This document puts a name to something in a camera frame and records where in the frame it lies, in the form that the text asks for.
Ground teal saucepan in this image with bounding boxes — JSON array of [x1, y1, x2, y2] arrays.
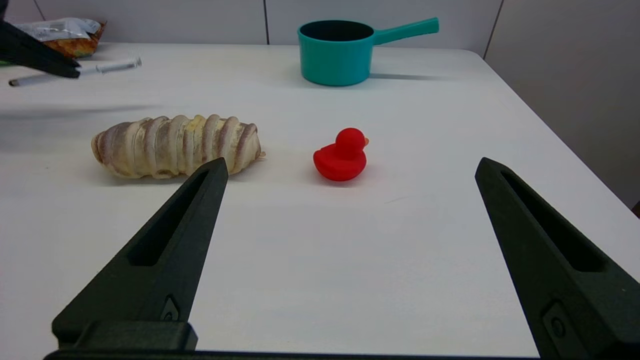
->
[[297, 17, 440, 87]]

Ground orange snack packet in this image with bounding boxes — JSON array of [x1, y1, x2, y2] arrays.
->
[[12, 17, 107, 59]]

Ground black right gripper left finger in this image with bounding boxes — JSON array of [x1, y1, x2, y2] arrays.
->
[[51, 157, 229, 349]]

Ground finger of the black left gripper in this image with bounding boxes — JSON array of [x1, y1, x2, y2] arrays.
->
[[0, 20, 82, 79]]

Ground striped bread loaf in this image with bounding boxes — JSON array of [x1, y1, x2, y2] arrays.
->
[[90, 114, 266, 180]]

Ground white pen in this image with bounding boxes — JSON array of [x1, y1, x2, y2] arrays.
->
[[8, 57, 143, 87]]

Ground red rubber duck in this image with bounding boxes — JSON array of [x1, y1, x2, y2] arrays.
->
[[313, 127, 370, 182]]

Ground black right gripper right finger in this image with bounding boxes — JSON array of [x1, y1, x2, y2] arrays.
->
[[475, 157, 640, 360]]

